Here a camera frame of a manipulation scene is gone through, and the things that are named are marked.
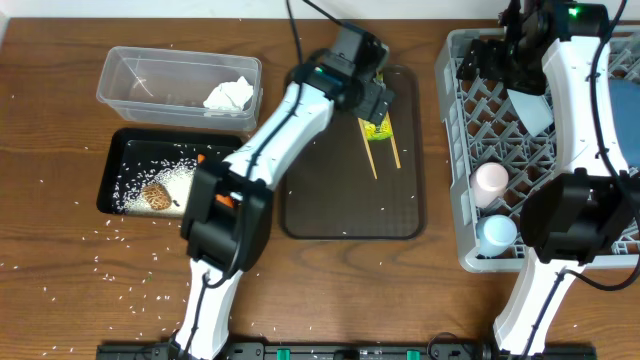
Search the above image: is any light blue bowl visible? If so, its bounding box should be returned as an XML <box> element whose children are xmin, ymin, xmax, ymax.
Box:
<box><xmin>507</xmin><ymin>89</ymin><xmax>554</xmax><ymax>137</ymax></box>

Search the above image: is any green foil snack wrapper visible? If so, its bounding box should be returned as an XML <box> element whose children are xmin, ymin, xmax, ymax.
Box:
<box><xmin>361</xmin><ymin>72</ymin><xmax>394</xmax><ymax>143</ymax></box>

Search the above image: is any white tissue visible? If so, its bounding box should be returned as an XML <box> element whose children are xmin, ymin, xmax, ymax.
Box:
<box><xmin>203</xmin><ymin>76</ymin><xmax>254</xmax><ymax>111</ymax></box>

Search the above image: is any pink cup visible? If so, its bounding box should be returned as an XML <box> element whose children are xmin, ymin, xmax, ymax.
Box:
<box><xmin>470</xmin><ymin>162</ymin><xmax>509</xmax><ymax>208</ymax></box>

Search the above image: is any light blue cup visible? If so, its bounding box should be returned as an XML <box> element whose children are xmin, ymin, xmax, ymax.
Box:
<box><xmin>476</xmin><ymin>215</ymin><xmax>518</xmax><ymax>257</ymax></box>

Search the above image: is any orange carrot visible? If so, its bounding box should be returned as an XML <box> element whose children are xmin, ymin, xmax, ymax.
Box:
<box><xmin>197</xmin><ymin>154</ymin><xmax>235</xmax><ymax>209</ymax></box>

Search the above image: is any brown food scrap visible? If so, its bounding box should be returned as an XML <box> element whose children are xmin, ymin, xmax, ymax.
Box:
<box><xmin>141</xmin><ymin>183</ymin><xmax>172</xmax><ymax>211</ymax></box>

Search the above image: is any dark blue plate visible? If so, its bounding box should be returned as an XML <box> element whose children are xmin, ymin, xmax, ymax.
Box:
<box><xmin>609</xmin><ymin>79</ymin><xmax>640</xmax><ymax>167</ymax></box>

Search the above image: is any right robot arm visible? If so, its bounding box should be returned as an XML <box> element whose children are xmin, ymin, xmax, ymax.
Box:
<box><xmin>457</xmin><ymin>1</ymin><xmax>639</xmax><ymax>359</ymax></box>

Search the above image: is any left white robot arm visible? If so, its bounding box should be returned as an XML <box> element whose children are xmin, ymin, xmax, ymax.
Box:
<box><xmin>168</xmin><ymin>24</ymin><xmax>394</xmax><ymax>359</ymax></box>

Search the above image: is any grey dishwasher rack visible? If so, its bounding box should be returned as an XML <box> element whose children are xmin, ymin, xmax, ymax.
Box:
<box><xmin>435</xmin><ymin>26</ymin><xmax>639</xmax><ymax>273</ymax></box>

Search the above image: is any black waste tray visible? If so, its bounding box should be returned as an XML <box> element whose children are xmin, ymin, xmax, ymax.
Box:
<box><xmin>96</xmin><ymin>128</ymin><xmax>242</xmax><ymax>216</ymax></box>

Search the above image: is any wooden chopstick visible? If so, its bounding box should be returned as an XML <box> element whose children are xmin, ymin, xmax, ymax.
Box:
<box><xmin>385</xmin><ymin>112</ymin><xmax>402</xmax><ymax>169</ymax></box>
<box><xmin>358</xmin><ymin>118</ymin><xmax>378</xmax><ymax>180</ymax></box>

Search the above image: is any dark brown serving tray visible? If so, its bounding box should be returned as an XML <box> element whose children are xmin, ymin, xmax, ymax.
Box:
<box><xmin>279</xmin><ymin>65</ymin><xmax>426</xmax><ymax>240</ymax></box>

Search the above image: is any pile of white rice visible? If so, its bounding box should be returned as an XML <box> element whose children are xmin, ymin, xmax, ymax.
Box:
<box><xmin>111</xmin><ymin>151</ymin><xmax>197</xmax><ymax>218</ymax></box>

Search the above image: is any clear plastic bin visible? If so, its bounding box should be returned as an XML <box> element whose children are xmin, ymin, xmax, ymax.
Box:
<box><xmin>96</xmin><ymin>46</ymin><xmax>262</xmax><ymax>132</ymax></box>

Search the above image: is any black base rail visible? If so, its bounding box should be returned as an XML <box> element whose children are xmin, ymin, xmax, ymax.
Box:
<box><xmin>94</xmin><ymin>334</ymin><xmax>599</xmax><ymax>360</ymax></box>

